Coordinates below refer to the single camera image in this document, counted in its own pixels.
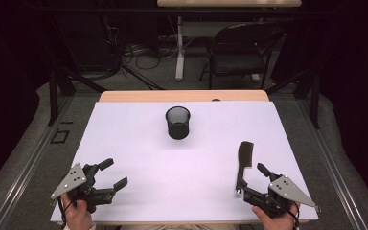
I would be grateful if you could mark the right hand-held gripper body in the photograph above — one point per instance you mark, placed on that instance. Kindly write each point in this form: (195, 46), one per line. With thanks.
(287, 188)

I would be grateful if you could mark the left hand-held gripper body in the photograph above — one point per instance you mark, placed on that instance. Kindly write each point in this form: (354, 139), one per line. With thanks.
(73, 180)

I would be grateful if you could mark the black mesh cup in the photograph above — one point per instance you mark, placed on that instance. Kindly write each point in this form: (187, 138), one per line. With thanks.
(178, 131)

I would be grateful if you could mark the person's left hand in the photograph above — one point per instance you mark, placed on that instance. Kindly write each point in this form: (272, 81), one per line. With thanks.
(78, 215)

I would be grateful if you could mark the person's right hand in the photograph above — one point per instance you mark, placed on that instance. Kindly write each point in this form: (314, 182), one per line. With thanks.
(273, 222)

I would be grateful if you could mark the white table cover sheet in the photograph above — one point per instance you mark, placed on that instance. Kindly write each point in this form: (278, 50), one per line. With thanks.
(140, 143)

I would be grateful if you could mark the light wooden table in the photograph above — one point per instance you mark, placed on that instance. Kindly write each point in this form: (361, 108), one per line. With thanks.
(172, 96)

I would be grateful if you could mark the black folding chair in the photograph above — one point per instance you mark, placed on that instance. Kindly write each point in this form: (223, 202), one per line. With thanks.
(239, 64)

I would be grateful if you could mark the black horizontal metal bar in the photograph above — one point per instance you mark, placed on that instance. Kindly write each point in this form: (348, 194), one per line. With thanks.
(108, 10)

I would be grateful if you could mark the wooden desk with white legs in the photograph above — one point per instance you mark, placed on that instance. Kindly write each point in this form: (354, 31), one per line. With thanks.
(230, 2)

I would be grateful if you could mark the grey metal floor rail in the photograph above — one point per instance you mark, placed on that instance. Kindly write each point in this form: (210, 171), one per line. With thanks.
(330, 166)
(28, 164)

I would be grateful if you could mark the black metal frame stand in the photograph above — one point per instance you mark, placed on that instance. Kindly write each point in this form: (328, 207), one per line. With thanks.
(315, 102)
(53, 96)

